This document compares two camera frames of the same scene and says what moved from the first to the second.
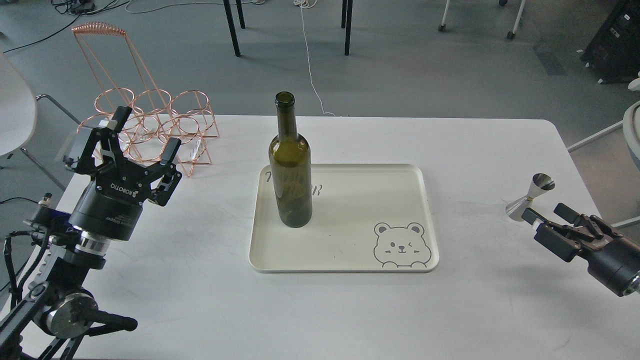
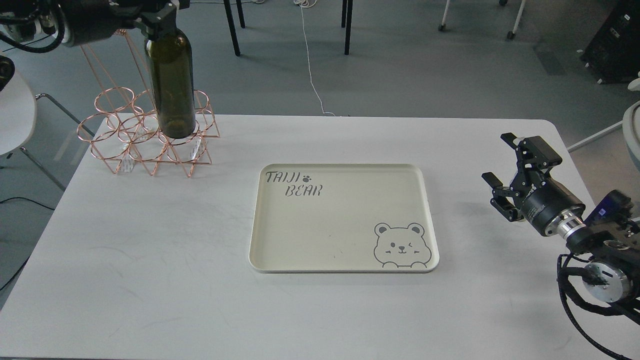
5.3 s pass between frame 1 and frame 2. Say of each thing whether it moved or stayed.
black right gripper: moved
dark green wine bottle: moved
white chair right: stayed
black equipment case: stayed
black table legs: stayed
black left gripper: moved
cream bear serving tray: stayed
